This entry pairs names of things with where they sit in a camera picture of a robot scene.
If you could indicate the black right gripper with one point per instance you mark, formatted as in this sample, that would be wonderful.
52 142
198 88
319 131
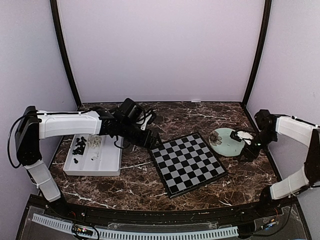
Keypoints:
246 151

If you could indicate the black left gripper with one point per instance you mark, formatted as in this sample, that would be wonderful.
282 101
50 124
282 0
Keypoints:
144 142

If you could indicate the black and grey chessboard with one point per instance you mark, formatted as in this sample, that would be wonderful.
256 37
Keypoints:
186 163

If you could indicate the white plastic parts tray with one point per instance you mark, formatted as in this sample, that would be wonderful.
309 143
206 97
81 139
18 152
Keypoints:
107 164

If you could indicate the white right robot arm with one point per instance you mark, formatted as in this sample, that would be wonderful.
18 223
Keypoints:
302 149

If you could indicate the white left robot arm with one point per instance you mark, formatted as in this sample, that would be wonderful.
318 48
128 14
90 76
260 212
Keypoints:
36 125

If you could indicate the pile of white chess pieces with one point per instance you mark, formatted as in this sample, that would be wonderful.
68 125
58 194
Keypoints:
94 143

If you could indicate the pile of black chess pieces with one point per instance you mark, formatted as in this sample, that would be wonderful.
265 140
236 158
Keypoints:
79 148

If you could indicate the light blue flower plate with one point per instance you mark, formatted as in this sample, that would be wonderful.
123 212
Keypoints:
221 142

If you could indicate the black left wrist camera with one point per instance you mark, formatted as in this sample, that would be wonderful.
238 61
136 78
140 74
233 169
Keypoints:
129 111

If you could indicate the black front rail base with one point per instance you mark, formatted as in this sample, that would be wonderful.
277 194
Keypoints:
232 215

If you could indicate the white slotted cable duct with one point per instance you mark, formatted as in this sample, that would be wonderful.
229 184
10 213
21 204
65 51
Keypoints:
84 232

